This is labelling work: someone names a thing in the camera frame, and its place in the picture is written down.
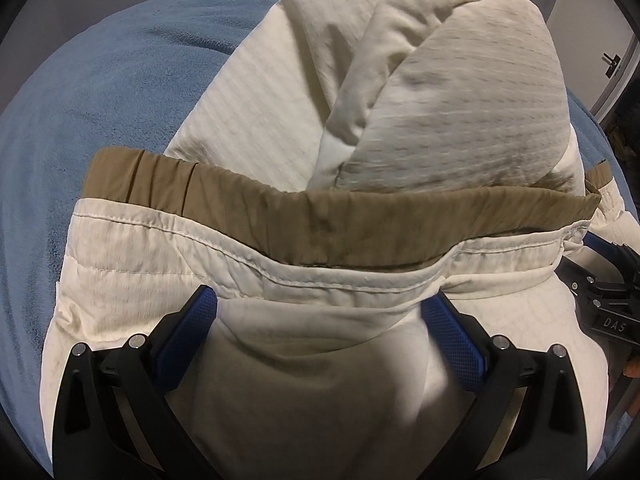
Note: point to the cream hooded puffer jacket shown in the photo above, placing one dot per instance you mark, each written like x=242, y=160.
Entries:
x=325, y=234

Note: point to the blue fleece bed blanket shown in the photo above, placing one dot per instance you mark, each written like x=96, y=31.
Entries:
x=100, y=110

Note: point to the white door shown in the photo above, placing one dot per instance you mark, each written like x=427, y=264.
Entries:
x=597, y=49

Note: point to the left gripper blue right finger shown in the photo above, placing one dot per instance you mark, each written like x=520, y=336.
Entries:
x=463, y=343

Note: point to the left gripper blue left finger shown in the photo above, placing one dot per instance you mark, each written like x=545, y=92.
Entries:
x=178, y=336

